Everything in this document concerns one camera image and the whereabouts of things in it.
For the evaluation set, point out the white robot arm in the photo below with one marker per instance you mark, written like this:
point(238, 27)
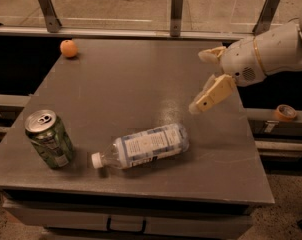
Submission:
point(278, 49)

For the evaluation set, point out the middle metal rail bracket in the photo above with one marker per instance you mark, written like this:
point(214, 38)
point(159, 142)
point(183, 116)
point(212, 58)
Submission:
point(176, 17)

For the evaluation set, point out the metal rail bracket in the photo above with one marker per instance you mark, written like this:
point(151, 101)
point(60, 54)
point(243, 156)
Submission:
point(52, 22)
point(176, 17)
point(266, 16)

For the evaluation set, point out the clear blue-label plastic bottle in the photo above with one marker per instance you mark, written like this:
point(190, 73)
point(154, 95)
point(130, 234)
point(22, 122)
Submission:
point(143, 147)

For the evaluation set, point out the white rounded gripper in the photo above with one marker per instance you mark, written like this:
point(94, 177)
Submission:
point(241, 61)

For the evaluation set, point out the orange tape roll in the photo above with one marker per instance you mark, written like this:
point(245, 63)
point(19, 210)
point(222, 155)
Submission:
point(285, 113)

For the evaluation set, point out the left metal rail bracket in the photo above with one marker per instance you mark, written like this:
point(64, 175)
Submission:
point(52, 22)

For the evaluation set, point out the grey drawer with black handle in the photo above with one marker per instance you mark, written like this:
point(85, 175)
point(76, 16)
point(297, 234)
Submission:
point(88, 220)

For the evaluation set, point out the right metal rail bracket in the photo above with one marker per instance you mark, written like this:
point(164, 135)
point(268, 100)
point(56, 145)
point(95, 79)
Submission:
point(266, 16)

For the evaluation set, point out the green soda can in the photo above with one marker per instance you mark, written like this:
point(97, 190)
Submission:
point(47, 134)

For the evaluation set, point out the horizontal metal rail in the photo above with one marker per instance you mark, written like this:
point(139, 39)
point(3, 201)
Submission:
point(67, 32)

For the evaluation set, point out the orange fruit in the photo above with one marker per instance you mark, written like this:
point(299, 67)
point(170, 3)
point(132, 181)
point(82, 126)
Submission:
point(68, 48)

